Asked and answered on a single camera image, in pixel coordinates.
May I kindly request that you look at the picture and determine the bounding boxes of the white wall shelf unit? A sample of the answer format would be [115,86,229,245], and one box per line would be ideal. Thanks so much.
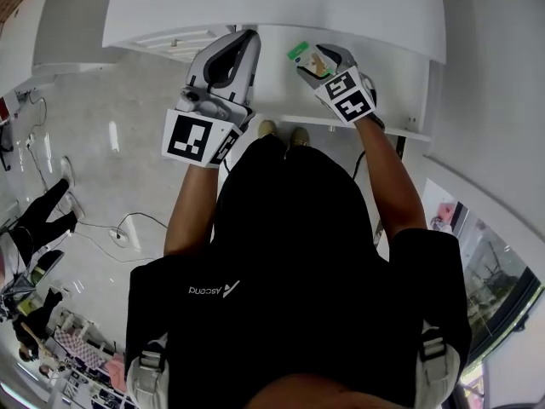
[0,0,121,85]

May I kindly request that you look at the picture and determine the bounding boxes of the person's face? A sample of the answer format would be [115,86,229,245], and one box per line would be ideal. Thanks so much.
[249,372,417,409]

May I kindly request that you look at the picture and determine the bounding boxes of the checkered board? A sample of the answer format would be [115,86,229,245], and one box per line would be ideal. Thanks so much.
[53,327,91,358]

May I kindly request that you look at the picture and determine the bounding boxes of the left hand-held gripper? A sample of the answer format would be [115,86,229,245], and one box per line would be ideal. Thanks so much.
[160,29,262,170]

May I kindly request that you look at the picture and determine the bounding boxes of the black floor cable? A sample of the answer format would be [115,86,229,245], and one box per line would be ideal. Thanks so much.
[116,211,169,240]

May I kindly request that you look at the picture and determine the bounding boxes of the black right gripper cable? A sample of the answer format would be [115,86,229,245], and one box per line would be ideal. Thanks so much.
[352,150,368,179]

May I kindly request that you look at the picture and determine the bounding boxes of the person's right forearm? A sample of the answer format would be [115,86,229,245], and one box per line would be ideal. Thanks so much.
[355,117,429,239]

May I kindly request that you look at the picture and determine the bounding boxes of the white cabinet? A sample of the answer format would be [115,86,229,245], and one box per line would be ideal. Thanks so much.
[103,0,447,66]

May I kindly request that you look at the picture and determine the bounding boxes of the black-framed window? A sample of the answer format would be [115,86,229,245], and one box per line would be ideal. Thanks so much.
[450,202,545,366]

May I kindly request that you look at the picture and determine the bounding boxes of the green and white product packet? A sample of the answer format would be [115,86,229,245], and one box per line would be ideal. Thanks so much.
[285,40,340,81]

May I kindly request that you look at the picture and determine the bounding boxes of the person's left forearm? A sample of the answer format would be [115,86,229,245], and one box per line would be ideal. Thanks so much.
[163,162,223,258]

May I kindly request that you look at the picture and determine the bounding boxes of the person's black shirt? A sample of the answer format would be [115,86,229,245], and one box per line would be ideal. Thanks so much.
[123,134,473,409]

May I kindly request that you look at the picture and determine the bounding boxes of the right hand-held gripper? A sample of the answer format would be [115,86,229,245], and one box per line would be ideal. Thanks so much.
[295,42,387,130]

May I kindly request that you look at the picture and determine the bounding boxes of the red and white box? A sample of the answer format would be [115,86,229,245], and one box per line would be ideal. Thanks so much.
[0,95,19,124]

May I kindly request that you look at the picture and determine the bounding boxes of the grey shoulder strap pad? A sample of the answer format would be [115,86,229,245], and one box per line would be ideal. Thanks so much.
[415,320,462,409]
[125,332,170,409]

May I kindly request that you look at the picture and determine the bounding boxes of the person's tan right shoe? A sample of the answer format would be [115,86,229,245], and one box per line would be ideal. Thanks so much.
[289,126,311,148]

